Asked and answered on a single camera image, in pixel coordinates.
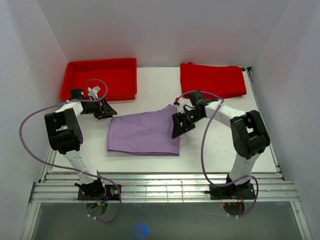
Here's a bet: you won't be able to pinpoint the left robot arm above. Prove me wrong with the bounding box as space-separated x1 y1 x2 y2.
44 86 117 200

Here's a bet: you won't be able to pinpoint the aluminium frame rail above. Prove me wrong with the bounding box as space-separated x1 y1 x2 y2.
29 172 300 203

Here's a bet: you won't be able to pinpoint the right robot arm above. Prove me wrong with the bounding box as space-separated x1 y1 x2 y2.
172 90 271 200

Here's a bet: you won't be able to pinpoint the purple trousers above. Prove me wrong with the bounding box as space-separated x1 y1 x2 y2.
106 104 180 156

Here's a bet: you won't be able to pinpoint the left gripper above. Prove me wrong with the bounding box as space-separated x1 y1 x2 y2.
80 95 117 120

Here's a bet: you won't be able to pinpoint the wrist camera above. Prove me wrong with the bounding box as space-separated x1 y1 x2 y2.
87 86 101 100
173 97 188 113

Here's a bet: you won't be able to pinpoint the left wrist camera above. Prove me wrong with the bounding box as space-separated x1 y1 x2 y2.
87 86 101 100

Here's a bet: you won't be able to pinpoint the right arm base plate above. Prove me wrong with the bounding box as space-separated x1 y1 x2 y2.
205 183 256 200

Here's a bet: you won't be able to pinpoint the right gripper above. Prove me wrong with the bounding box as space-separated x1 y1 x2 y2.
171 109 204 139

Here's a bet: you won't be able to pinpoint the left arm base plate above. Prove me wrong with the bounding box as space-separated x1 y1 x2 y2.
75 183 122 201

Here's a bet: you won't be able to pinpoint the red plastic tray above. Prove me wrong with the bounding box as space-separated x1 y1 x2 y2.
60 58 137 102

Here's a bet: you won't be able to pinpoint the folded red trousers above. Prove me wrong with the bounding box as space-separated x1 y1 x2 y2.
180 62 247 99

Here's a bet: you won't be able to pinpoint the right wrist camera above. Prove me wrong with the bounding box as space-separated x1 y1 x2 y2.
173 97 188 113

